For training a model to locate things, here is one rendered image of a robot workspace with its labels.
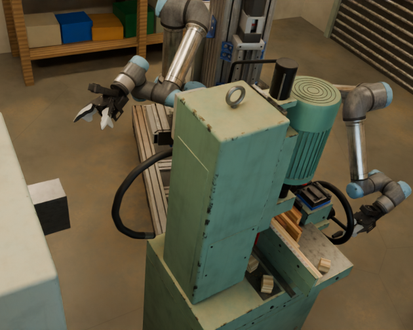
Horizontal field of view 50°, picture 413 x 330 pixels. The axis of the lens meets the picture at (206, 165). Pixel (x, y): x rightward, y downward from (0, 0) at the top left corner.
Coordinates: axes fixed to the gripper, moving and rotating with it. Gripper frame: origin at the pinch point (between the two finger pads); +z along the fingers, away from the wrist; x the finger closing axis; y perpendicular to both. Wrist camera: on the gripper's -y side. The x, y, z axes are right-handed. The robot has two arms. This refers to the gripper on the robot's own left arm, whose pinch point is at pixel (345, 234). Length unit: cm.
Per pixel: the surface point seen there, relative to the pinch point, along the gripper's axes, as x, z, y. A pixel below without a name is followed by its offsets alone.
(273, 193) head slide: 2, 22, -65
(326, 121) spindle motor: 0, -1, -83
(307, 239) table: -3.3, 18.8, -30.1
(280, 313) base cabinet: -13.4, 43.9, -14.6
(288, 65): 7, 3, -104
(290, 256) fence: -7.7, 28.9, -39.0
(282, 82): 7, 6, -101
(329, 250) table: -10.9, 15.2, -28.0
